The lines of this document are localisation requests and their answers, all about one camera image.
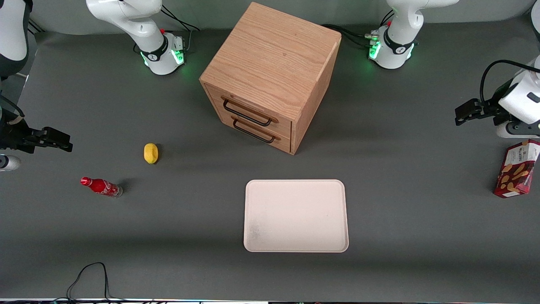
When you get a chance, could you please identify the wooden drawer cabinet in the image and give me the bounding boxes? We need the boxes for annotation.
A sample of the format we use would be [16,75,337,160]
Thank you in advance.
[199,2,342,156]

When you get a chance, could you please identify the black metal drawer handle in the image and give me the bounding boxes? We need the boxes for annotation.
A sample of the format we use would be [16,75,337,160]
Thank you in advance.
[221,98,273,127]
[232,118,276,144]

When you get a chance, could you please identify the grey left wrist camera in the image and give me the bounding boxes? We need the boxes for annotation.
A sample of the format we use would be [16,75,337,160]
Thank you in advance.
[496,122,540,139]

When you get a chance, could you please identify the yellow lemon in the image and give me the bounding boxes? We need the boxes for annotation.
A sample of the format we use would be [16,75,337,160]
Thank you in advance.
[143,143,159,164]

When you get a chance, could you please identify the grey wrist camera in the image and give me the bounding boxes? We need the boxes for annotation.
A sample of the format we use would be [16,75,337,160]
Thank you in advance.
[0,155,21,172]
[496,122,540,139]

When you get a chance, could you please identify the black right arm base cables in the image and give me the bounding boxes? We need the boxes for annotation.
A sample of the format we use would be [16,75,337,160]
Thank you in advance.
[160,4,201,52]

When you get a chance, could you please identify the black arm base cables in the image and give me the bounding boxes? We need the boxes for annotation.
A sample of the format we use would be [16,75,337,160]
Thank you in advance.
[321,8,395,48]
[160,4,201,52]

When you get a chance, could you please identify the black left arm base cables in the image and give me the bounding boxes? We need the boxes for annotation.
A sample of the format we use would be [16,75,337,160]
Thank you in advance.
[321,8,395,48]

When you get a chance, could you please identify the black looped table cable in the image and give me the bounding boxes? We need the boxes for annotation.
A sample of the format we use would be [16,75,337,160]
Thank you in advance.
[65,262,127,303]

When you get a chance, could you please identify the red cola bottle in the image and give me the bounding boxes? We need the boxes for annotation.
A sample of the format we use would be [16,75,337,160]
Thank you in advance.
[80,176,123,198]

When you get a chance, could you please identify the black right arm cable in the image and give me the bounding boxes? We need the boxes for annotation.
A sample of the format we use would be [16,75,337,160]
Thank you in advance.
[0,95,26,119]

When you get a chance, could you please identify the white rectangular tray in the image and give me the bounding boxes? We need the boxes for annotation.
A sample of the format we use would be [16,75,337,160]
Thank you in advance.
[243,179,350,253]

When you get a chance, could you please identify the red cookie box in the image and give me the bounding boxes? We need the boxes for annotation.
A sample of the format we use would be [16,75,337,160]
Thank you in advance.
[493,139,540,199]

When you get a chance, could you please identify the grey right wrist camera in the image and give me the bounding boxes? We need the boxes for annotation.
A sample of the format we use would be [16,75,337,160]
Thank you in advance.
[0,155,21,172]

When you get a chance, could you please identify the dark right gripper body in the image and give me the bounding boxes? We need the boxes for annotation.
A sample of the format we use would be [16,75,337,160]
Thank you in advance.
[0,115,31,152]

